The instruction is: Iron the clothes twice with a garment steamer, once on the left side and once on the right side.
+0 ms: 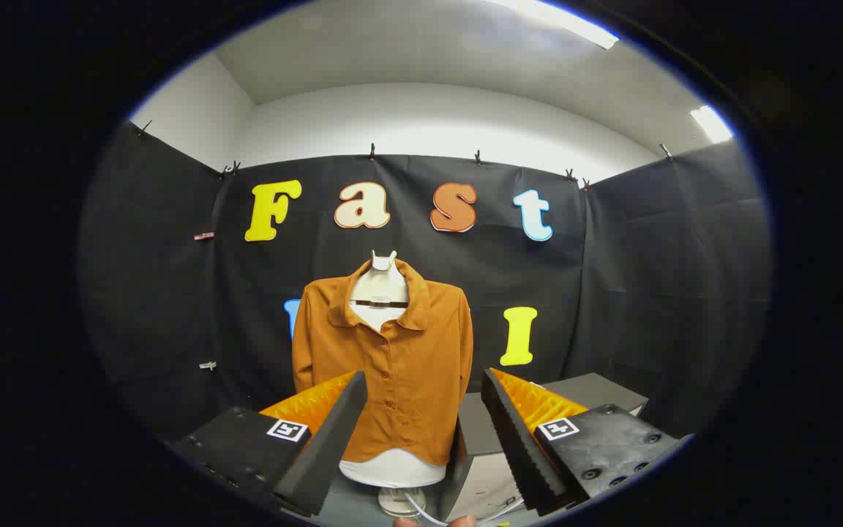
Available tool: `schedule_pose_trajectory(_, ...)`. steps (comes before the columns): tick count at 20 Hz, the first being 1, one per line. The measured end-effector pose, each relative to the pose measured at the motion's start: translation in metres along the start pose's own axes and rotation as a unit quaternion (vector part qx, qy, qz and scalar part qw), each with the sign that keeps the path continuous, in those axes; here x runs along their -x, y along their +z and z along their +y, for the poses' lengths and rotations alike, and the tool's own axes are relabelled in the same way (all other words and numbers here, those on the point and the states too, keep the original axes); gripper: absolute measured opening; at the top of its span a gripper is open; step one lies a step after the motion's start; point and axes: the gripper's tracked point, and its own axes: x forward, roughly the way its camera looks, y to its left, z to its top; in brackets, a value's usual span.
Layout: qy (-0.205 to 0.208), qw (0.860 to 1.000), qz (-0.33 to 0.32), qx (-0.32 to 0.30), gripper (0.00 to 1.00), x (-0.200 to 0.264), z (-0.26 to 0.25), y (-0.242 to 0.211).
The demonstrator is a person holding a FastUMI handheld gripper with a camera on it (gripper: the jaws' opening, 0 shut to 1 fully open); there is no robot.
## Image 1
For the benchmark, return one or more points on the orange button-up shirt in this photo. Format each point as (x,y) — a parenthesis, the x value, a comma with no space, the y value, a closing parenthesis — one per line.
(414,366)

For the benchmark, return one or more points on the long ceiling light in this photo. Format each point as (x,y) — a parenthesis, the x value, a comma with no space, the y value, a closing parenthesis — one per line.
(575,25)

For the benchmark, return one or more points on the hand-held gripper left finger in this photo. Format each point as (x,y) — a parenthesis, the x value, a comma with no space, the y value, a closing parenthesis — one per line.
(326,446)

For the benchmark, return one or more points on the white mannequin torso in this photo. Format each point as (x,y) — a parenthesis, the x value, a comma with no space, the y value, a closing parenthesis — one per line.
(381,285)

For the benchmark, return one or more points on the black backdrop cloth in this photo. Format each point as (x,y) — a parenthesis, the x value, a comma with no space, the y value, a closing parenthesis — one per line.
(612,293)

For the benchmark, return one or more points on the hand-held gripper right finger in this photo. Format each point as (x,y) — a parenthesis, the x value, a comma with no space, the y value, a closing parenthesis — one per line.
(520,446)

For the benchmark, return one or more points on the small ceiling light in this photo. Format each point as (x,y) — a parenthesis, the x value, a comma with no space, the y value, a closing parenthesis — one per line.
(710,123)

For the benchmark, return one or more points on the grey cabinet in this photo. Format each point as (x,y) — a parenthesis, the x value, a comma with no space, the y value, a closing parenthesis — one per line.
(601,388)

